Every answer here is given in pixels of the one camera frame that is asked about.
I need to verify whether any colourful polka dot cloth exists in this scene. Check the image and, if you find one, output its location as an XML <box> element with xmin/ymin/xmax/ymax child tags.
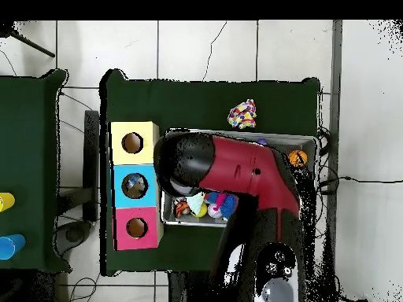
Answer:
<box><xmin>227</xmin><ymin>98</ymin><xmax>257</xmax><ymax>130</ymax></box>

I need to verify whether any wooden box with three holes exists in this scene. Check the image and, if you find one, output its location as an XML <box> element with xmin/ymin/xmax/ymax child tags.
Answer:
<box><xmin>108</xmin><ymin>120</ymin><xmax>165</xmax><ymax>252</ymax></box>

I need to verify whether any light blue waffle cloth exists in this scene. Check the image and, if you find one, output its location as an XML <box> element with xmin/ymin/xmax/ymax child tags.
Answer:
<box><xmin>186</xmin><ymin>192</ymin><xmax>206</xmax><ymax>215</ymax></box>

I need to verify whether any orange tiger striped toy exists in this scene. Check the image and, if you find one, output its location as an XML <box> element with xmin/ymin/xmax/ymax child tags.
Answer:
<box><xmin>173</xmin><ymin>201</ymin><xmax>192</xmax><ymax>219</ymax></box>

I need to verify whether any blue spiky rubber ball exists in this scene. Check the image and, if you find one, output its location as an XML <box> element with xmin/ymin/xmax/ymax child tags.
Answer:
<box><xmin>220</xmin><ymin>193</ymin><xmax>240</xmax><ymax>220</ymax></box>

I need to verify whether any dark green table cloth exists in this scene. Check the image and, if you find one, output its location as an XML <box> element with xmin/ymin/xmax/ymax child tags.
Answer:
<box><xmin>99</xmin><ymin>69</ymin><xmax>321</xmax><ymax>278</ymax></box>
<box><xmin>0</xmin><ymin>69</ymin><xmax>72</xmax><ymax>273</ymax></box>

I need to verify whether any orange basketball toy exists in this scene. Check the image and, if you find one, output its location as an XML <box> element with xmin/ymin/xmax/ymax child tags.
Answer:
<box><xmin>287</xmin><ymin>149</ymin><xmax>309</xmax><ymax>168</ymax></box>

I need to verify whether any gray round floor base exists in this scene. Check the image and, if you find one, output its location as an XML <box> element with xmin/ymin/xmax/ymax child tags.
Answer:
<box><xmin>56</xmin><ymin>219</ymin><xmax>93</xmax><ymax>256</ymax></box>

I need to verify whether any yellow cylinder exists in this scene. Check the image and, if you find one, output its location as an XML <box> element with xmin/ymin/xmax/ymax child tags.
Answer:
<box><xmin>0</xmin><ymin>192</ymin><xmax>16</xmax><ymax>213</ymax></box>

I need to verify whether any blue cylinder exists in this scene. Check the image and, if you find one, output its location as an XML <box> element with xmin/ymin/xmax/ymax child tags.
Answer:
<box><xmin>0</xmin><ymin>233</ymin><xmax>27</xmax><ymax>261</ymax></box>

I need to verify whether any black tripod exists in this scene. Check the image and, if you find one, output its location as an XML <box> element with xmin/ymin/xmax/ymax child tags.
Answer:
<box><xmin>0</xmin><ymin>20</ymin><xmax>56</xmax><ymax>59</ymax></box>

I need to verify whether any silver wire mesh bin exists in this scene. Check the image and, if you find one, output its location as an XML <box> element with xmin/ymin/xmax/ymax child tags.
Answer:
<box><xmin>161</xmin><ymin>127</ymin><xmax>320</xmax><ymax>229</ymax></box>

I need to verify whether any black frame stand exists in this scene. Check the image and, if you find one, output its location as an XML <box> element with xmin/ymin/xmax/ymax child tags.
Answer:
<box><xmin>56</xmin><ymin>109</ymin><xmax>101</xmax><ymax>223</ymax></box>

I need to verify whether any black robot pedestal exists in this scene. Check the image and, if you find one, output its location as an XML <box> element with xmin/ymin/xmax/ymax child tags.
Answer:
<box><xmin>168</xmin><ymin>271</ymin><xmax>221</xmax><ymax>302</ymax></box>

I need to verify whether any black floor cable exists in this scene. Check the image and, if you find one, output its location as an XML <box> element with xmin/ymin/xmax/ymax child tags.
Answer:
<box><xmin>317</xmin><ymin>175</ymin><xmax>403</xmax><ymax>196</ymax></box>

